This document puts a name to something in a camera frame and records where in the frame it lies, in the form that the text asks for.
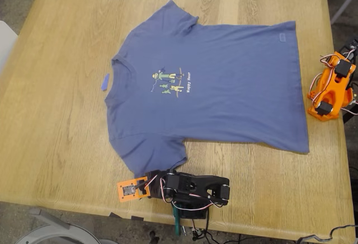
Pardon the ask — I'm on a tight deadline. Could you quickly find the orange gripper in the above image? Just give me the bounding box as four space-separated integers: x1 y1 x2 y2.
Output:
324 51 357 70

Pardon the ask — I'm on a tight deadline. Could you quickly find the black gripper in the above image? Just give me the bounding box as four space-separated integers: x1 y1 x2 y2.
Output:
146 170 169 199

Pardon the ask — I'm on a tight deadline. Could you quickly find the blue printed T-shirt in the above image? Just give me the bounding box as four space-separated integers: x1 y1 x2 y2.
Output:
105 0 310 179

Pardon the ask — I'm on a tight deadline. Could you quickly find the teal table clamp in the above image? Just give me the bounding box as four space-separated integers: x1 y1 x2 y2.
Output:
171 201 183 237

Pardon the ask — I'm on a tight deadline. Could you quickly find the light grey metal leg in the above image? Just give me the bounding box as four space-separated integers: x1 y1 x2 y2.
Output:
329 0 358 25

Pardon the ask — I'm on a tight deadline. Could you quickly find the black table clamp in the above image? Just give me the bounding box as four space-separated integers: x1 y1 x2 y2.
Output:
341 81 358 125

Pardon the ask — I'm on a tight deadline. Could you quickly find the grey round stool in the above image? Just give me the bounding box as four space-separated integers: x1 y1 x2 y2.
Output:
13 207 120 244

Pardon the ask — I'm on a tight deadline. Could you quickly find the short blue tape piece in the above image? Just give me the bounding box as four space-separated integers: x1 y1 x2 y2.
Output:
100 73 111 92

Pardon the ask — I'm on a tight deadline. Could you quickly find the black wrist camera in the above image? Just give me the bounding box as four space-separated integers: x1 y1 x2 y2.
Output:
340 38 358 59

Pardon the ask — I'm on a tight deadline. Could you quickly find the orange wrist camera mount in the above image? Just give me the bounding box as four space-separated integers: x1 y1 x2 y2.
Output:
117 176 151 203

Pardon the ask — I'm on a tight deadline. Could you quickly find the black cable bundle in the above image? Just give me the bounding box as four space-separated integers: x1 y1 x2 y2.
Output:
191 218 244 244

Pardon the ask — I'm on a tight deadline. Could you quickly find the grey wavy cable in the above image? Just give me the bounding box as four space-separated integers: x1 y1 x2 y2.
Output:
297 223 358 244

